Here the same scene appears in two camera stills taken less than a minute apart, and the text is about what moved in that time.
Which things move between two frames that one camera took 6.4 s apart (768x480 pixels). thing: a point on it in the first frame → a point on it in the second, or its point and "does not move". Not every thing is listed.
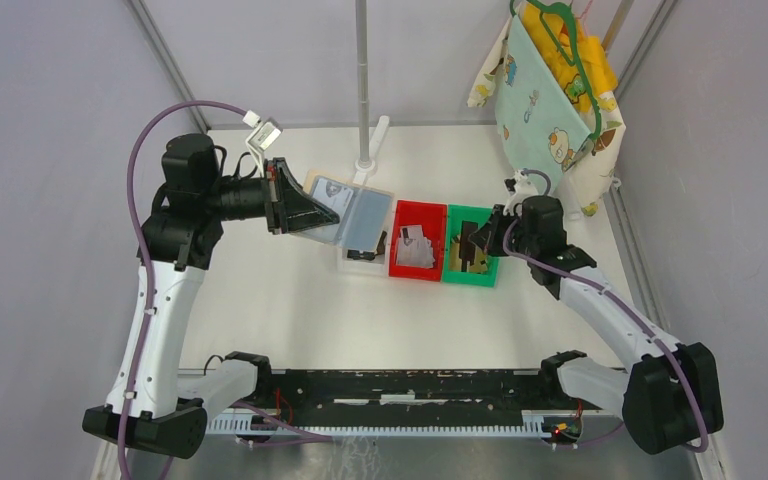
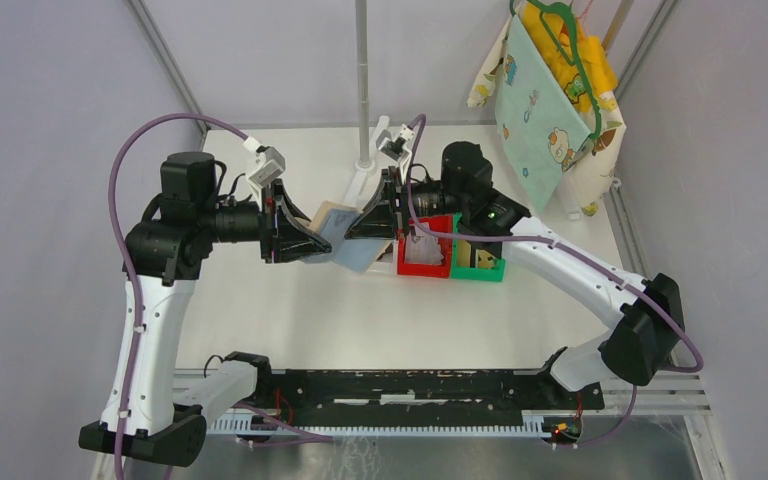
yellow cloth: [581, 63] does not move
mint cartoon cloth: [540, 126] does not move
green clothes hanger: [562, 5] does not move
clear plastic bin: [378, 267] → [385, 268]
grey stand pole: [364, 159] does not move
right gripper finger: [484, 238] → [377, 221]
